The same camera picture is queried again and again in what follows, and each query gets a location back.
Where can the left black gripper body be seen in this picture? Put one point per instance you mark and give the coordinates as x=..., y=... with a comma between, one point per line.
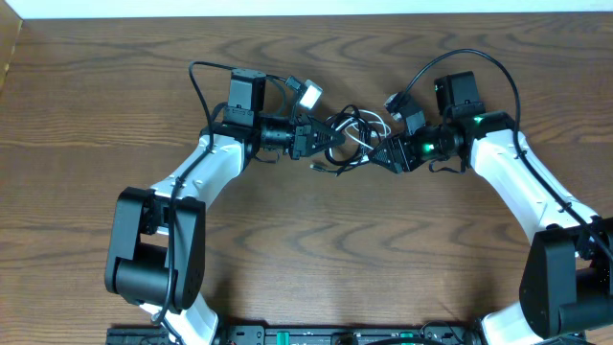
x=297, y=141

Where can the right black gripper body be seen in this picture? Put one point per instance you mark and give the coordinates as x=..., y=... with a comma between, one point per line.
x=419, y=149

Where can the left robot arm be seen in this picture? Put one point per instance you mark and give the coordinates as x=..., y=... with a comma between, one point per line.
x=156, y=255

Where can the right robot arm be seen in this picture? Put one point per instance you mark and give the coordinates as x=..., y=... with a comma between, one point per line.
x=566, y=287

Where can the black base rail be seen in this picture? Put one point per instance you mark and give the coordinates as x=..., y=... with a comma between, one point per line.
x=261, y=335

